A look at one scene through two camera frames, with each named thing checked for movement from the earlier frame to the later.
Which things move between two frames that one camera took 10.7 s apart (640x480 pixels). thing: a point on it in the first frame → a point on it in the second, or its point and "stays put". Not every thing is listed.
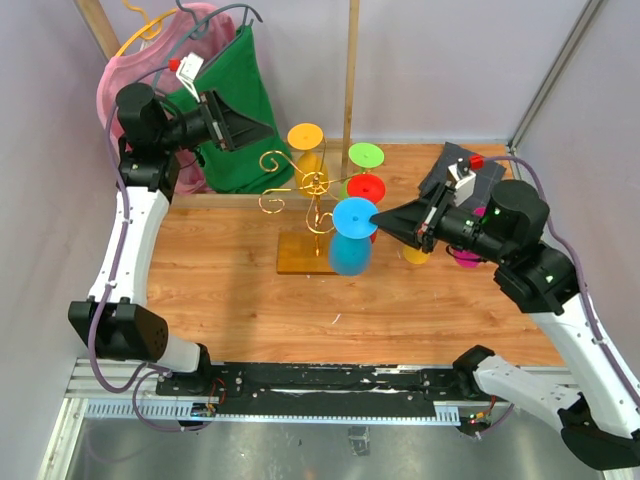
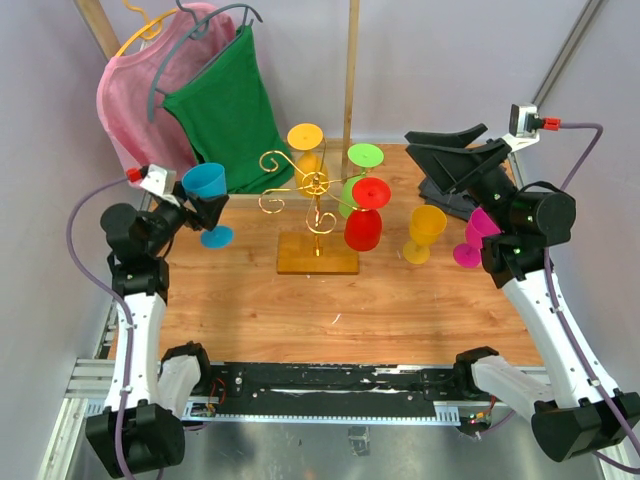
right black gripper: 416,224 → 453,168
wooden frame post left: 99,26 stays put
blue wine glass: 350,243 → 209,180
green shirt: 262,167 stays put
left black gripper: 231,130 → 208,209
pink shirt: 189,41 stays put
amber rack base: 304,253 stays put
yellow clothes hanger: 149,29 stays put
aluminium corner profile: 562,57 stays put
